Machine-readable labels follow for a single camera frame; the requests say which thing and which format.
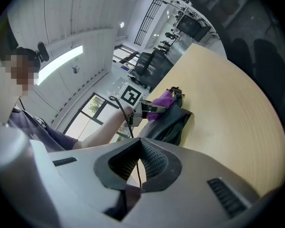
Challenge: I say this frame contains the black mesh office chair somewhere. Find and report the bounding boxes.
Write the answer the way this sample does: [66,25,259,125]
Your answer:
[130,49,174,90]

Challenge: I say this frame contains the person's purple shirt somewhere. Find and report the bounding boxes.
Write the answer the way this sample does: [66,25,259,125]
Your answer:
[7,107,79,153]

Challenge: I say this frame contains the black metal railing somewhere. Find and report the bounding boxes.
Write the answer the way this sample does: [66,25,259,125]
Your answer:
[133,0,162,47]

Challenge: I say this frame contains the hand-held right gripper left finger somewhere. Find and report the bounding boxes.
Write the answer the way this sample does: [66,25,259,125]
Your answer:
[108,138,142,181]

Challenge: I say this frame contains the long ceiling light strip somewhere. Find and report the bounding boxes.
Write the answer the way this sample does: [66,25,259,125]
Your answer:
[34,45,84,86]

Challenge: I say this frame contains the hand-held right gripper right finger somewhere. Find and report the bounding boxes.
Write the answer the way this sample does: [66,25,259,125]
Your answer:
[141,139,169,179]

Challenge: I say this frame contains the black backpack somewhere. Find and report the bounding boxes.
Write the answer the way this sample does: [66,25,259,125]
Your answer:
[137,96,193,146]

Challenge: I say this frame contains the purple cloth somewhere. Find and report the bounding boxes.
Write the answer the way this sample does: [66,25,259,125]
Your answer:
[146,90,175,122]

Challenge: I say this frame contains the black head-worn camera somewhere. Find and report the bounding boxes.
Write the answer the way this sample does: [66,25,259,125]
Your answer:
[36,41,50,63]

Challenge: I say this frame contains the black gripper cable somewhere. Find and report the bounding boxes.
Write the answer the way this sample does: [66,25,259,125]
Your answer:
[108,95,143,189]

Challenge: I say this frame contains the black-framed window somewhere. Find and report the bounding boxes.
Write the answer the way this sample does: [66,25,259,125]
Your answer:
[61,93,131,144]

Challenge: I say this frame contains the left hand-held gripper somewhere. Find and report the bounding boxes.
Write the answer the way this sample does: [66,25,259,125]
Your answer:
[108,81,185,128]

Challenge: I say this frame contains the black chair with headrest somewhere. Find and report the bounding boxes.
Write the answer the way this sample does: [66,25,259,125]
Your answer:
[175,14,212,43]

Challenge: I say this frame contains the person's left forearm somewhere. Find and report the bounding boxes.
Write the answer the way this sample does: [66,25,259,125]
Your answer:
[72,105,135,151]

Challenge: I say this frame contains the large black mesh chair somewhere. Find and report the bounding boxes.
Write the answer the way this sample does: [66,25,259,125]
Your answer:
[194,0,285,137]

